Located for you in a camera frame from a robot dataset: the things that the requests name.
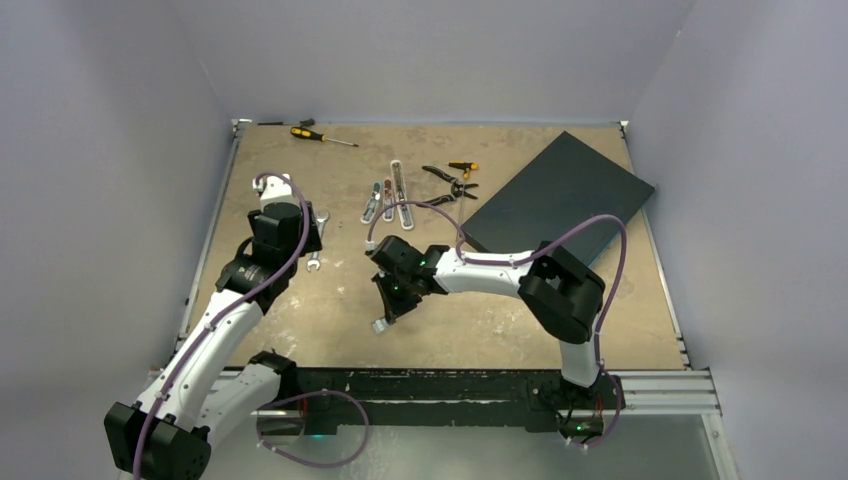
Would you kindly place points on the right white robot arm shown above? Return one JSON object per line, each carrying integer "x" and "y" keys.
{"x": 563, "y": 294}

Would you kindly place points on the silver open-end wrench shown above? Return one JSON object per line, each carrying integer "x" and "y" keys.
{"x": 314, "y": 263}

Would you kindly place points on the silver staple strip block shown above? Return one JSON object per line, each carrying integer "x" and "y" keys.
{"x": 380, "y": 325}

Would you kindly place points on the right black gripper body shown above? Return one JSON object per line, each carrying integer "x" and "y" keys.
{"x": 402, "y": 277}

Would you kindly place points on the red silver stapler insert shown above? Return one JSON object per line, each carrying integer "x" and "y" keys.
{"x": 388, "y": 214}

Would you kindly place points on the aluminium frame rail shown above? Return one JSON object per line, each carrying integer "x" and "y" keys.
{"x": 656, "y": 392}

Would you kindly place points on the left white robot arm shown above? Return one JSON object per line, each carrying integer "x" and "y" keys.
{"x": 171, "y": 430}

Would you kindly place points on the small yellow black screwdriver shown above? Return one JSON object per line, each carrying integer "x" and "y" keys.
{"x": 465, "y": 167}

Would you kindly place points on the silver stapler magazine tray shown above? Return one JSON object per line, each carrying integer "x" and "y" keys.
{"x": 372, "y": 204}

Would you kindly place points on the black flat box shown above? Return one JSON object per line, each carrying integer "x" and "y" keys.
{"x": 567, "y": 183}

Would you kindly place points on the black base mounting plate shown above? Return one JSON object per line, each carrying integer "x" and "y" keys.
{"x": 536, "y": 400}

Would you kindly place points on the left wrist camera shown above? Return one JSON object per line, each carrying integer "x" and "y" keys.
{"x": 272, "y": 189}

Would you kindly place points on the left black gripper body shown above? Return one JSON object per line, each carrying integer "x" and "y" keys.
{"x": 312, "y": 243}

